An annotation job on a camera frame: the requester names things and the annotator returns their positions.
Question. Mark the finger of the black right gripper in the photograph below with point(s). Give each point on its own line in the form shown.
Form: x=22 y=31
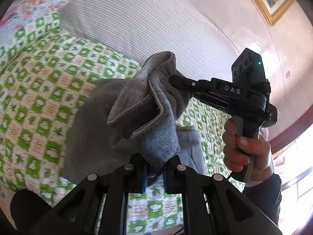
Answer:
x=218 y=101
x=200 y=86

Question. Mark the grey fleece pants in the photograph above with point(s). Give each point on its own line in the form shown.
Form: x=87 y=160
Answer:
x=125 y=117

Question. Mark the dark sleeve right forearm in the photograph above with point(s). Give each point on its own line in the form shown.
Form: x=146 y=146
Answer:
x=266 y=195

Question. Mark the green white patterned bedsheet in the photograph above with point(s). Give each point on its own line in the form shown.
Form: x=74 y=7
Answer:
x=44 y=83

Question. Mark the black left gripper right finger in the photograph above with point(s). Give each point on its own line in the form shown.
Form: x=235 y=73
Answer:
x=212 y=205

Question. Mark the floral pink pillow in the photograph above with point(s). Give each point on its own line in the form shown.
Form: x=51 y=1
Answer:
x=24 y=11

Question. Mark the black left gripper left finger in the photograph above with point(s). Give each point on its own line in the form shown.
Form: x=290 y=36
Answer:
x=98 y=204

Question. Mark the green patterned folded quilt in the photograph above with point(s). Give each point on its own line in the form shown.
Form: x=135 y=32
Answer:
x=14 y=41

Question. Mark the person's right hand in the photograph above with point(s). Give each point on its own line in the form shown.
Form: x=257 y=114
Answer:
x=236 y=152

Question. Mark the white striped bolster pillow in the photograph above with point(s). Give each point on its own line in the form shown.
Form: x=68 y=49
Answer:
x=139 y=28

